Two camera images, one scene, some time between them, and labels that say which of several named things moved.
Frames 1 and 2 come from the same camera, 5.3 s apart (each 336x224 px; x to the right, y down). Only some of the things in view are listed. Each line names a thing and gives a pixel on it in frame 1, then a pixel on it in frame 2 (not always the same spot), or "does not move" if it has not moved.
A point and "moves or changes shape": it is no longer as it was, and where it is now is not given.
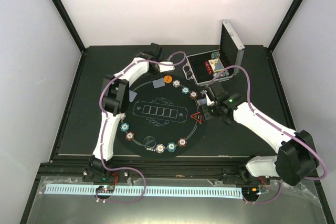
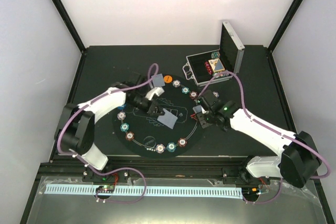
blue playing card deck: (201, 102) moves or changes shape
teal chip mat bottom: (171, 147) does not move
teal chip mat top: (185, 90) does not move
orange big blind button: (168, 78) does not move
